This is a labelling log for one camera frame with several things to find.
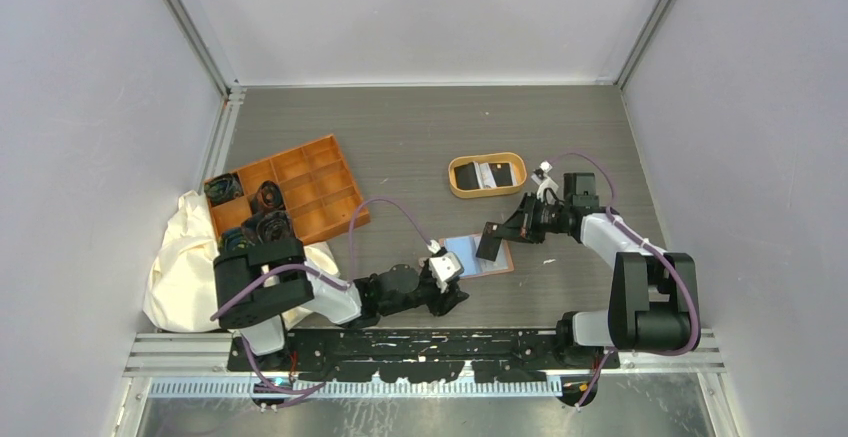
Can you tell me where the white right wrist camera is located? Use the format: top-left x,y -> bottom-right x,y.
531,161 -> 559,202

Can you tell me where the dark rolled belt bottom left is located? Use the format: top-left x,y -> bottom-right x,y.
218,227 -> 256,253

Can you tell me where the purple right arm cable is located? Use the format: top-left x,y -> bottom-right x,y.
546,150 -> 702,409

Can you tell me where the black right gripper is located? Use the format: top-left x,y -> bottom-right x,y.
494,191 -> 572,244

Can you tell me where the dark rolled belt lower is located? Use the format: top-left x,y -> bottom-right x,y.
241,210 -> 295,244

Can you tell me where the black mounting base plate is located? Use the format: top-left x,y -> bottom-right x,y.
256,328 -> 619,384

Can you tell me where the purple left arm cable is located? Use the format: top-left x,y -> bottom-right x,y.
210,196 -> 439,409

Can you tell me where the orange compartment tray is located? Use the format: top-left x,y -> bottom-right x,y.
206,135 -> 370,245

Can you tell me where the oval wooden card tray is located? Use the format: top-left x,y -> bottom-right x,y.
448,152 -> 528,199

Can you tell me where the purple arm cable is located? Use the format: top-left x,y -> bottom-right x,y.
210,196 -> 439,409
546,150 -> 702,409

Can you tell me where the dark rolled belt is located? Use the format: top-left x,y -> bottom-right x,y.
241,210 -> 295,244
249,180 -> 286,215
203,172 -> 244,207
218,227 -> 256,253

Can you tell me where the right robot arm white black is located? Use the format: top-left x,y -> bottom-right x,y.
476,172 -> 701,368

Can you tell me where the dark rolled belt middle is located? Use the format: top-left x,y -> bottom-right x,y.
249,180 -> 286,215

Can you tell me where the black card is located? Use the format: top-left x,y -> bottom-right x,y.
454,162 -> 480,191
475,222 -> 503,262

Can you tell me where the dark rolled belt upper left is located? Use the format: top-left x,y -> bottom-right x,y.
203,172 -> 244,207

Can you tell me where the cream cloth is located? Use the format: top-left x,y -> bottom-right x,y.
144,190 -> 340,335

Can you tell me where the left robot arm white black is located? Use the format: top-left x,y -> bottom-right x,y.
211,237 -> 469,370

